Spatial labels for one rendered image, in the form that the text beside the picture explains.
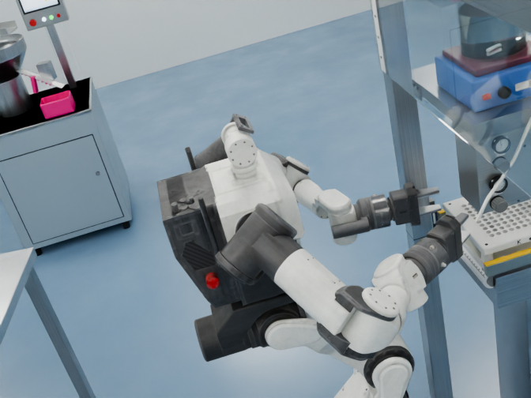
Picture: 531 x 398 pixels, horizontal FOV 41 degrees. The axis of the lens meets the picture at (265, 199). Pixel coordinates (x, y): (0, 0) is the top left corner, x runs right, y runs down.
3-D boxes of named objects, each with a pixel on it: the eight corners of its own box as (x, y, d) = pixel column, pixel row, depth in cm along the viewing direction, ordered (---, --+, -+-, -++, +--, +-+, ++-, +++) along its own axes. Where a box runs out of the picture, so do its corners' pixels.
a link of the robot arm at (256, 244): (259, 290, 137) (213, 247, 143) (275, 296, 145) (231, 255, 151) (297, 245, 137) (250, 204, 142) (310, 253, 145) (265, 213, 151)
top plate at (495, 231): (483, 256, 171) (483, 249, 170) (442, 208, 193) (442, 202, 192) (577, 227, 173) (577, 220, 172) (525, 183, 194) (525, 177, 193)
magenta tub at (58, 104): (45, 121, 365) (39, 105, 360) (47, 112, 375) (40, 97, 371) (75, 111, 366) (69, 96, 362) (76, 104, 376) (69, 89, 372)
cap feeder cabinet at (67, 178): (28, 262, 397) (-29, 144, 359) (35, 215, 446) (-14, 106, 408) (136, 229, 402) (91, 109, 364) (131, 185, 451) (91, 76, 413)
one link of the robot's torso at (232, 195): (203, 347, 161) (157, 219, 144) (188, 267, 191) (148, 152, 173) (325, 309, 163) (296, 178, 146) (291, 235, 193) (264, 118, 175)
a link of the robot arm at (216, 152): (233, 189, 191) (203, 178, 180) (220, 163, 195) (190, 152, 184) (265, 164, 187) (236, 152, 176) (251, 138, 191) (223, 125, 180)
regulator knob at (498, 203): (495, 215, 157) (494, 198, 154) (490, 210, 159) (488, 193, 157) (509, 211, 157) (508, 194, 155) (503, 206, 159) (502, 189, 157)
